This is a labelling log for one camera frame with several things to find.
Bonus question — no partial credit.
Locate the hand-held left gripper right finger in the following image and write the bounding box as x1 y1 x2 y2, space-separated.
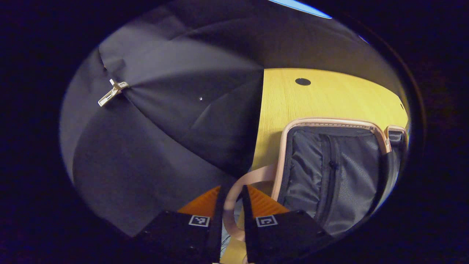
240 184 334 264

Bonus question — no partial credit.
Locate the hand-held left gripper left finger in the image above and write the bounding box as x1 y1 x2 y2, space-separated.
137 185 225 264

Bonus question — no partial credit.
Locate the pink suitcase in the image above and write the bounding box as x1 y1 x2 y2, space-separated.
222 117 409 244

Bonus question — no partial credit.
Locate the black backdrop cloth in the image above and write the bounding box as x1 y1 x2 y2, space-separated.
60 0 403 238

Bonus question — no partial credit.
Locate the white cloth clip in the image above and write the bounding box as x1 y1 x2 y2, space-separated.
97 78 130 107

